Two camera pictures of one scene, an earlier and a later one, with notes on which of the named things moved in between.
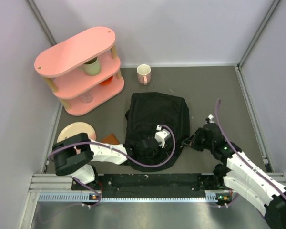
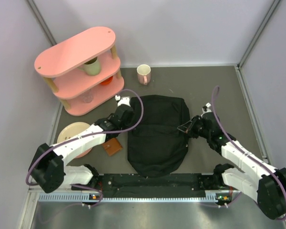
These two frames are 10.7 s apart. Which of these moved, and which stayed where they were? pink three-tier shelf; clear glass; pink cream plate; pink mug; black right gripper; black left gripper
Moved: black left gripper; black right gripper
Stayed: pink cream plate; pink mug; pink three-tier shelf; clear glass
